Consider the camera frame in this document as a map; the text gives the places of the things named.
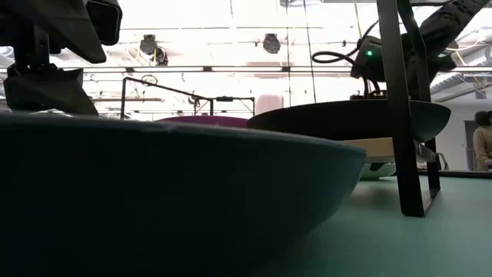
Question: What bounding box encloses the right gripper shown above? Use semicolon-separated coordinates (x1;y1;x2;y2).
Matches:
405;32;458;102

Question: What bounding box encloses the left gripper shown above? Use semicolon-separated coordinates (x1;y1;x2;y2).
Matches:
0;0;108;116

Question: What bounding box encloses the wooden shelf with black frame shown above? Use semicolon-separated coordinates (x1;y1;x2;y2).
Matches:
120;0;442;219

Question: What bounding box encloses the dark grey plate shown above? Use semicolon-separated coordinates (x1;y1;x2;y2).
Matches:
245;98;452;143

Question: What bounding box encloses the dark blue plate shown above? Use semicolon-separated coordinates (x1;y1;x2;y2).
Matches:
0;111;367;277

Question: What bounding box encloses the purple plate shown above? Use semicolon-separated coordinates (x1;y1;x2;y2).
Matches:
156;115;250;129

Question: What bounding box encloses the grey ceiling pipe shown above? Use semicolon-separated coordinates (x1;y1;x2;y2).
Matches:
430;71;492;102

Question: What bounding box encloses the grey door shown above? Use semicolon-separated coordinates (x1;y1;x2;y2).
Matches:
464;120;477;172

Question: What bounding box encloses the person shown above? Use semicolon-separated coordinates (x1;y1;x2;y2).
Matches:
471;110;492;172

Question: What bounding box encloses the black backpack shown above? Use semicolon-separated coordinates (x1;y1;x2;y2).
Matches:
435;152;450;172

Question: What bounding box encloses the green table mat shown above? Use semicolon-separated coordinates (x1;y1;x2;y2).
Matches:
245;175;492;277

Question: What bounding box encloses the ceiling light strip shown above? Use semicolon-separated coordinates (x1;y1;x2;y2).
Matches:
0;65;492;75

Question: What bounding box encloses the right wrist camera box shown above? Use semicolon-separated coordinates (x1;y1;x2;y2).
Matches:
350;35;387;82

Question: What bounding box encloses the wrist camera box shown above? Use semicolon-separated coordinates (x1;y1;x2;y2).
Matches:
350;35;387;82
84;0;124;47

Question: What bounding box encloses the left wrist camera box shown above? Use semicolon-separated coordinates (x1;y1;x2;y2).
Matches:
84;0;124;47

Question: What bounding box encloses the yellow hanging cable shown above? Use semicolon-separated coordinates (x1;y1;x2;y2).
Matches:
352;0;364;39

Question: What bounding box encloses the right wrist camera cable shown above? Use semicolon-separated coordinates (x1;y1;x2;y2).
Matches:
311;18;381;65

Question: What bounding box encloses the black ceiling cable reel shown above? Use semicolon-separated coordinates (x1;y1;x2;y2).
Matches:
138;33;159;55
153;46;170;67
262;32;282;55

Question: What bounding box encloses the black metal table frame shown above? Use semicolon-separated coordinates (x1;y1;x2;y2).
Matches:
417;169;492;179

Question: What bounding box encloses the black hanging cable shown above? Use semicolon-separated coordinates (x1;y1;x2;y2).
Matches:
302;0;317;103

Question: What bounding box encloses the black background rig frame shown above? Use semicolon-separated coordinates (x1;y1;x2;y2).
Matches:
188;95;256;116

